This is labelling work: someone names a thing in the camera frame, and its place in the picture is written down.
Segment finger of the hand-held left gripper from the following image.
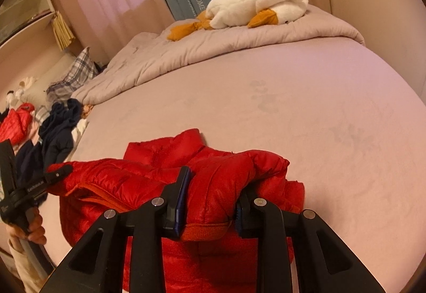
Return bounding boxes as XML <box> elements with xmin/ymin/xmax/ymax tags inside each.
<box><xmin>45</xmin><ymin>164</ymin><xmax>74</xmax><ymax>194</ymax></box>

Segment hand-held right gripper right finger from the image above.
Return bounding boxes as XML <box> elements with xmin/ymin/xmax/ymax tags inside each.
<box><xmin>235</xmin><ymin>191</ymin><xmax>387</xmax><ymax>293</ymax></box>

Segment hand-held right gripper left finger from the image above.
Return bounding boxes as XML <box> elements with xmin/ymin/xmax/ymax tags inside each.
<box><xmin>38</xmin><ymin>166</ymin><xmax>194</xmax><ymax>293</ymax></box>

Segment red down jacket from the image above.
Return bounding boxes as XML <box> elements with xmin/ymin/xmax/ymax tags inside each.
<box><xmin>47</xmin><ymin>128</ymin><xmax>305</xmax><ymax>293</ymax></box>
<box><xmin>0</xmin><ymin>103</ymin><xmax>36</xmax><ymax>144</ymax></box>

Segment person's left forearm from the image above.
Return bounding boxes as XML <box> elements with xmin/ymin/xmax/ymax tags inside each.
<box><xmin>7</xmin><ymin>239</ymin><xmax>45</xmax><ymax>293</ymax></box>

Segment person's left hand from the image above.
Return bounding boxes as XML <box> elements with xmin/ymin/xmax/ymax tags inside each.
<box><xmin>6</xmin><ymin>213</ymin><xmax>47</xmax><ymax>246</ymax></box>

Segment dark blue garment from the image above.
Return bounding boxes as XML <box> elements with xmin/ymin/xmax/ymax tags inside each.
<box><xmin>15</xmin><ymin>143</ymin><xmax>48</xmax><ymax>188</ymax></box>

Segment navy blue garment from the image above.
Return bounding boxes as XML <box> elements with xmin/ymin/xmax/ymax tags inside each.
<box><xmin>38</xmin><ymin>98</ymin><xmax>86</xmax><ymax>161</ymax></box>

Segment white cloth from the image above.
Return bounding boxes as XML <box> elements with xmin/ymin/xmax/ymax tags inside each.
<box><xmin>71</xmin><ymin>118</ymin><xmax>89</xmax><ymax>142</ymax></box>

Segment plaid cloth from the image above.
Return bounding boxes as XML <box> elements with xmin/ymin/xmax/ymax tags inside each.
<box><xmin>33</xmin><ymin>105</ymin><xmax>51</xmax><ymax>128</ymax></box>

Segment folded red down jacket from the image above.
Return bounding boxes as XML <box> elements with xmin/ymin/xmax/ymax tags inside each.
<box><xmin>0</xmin><ymin>103</ymin><xmax>36</xmax><ymax>144</ymax></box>

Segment white dog plush toy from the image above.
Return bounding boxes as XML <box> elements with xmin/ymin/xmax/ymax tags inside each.
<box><xmin>5</xmin><ymin>88</ymin><xmax>22</xmax><ymax>111</ymax></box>

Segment beige pillow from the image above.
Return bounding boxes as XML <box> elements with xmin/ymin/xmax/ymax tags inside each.
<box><xmin>25</xmin><ymin>55</ymin><xmax>81</xmax><ymax>104</ymax></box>

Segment plaid pillow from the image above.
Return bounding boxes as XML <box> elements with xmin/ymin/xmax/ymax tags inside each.
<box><xmin>46</xmin><ymin>47</ymin><xmax>99</xmax><ymax>104</ymax></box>

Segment yellow hanging tassels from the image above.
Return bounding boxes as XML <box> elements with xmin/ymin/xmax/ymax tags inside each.
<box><xmin>51</xmin><ymin>11</ymin><xmax>76</xmax><ymax>50</ymax></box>

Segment beige quilt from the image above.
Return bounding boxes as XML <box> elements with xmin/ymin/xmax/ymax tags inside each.
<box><xmin>71</xmin><ymin>8</ymin><xmax>365</xmax><ymax>106</ymax></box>

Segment white shelf unit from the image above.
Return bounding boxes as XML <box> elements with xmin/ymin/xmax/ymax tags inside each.
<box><xmin>0</xmin><ymin>0</ymin><xmax>56</xmax><ymax>48</ymax></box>

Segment white goose plush toy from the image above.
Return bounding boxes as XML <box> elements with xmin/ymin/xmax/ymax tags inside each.
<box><xmin>166</xmin><ymin>0</ymin><xmax>309</xmax><ymax>42</ymax></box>

